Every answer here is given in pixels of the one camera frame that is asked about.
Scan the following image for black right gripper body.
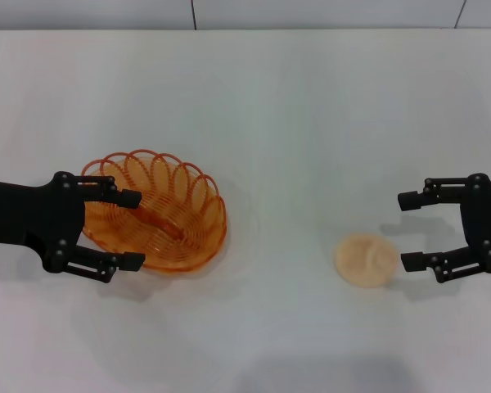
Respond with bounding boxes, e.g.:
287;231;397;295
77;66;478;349
457;172;491;274

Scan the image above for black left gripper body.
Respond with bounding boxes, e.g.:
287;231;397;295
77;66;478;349
0;171;88;273

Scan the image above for round beige bread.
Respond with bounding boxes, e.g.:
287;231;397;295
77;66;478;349
334;232;399;287

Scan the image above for orange wire basket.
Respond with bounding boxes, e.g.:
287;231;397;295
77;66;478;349
80;149;228;278

